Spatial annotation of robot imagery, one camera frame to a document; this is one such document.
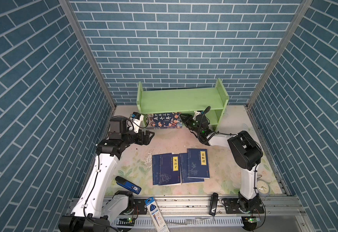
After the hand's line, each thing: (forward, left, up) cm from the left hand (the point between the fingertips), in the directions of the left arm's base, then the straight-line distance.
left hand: (147, 131), depth 74 cm
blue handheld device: (-19, +13, -22) cm, 32 cm away
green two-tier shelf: (+23, -20, +1) cm, 30 cm away
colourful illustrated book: (+15, -5, -10) cm, 19 cm away
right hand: (+19, -17, -7) cm, 26 cm away
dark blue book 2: (-11, -4, -25) cm, 27 cm away
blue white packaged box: (-30, -3, -23) cm, 39 cm away
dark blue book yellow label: (-11, -11, -24) cm, 28 cm away
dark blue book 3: (-10, -20, -24) cm, 32 cm away
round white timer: (-23, -62, -20) cm, 69 cm away
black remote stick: (-30, -34, -21) cm, 50 cm away
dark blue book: (-8, -28, -23) cm, 37 cm away
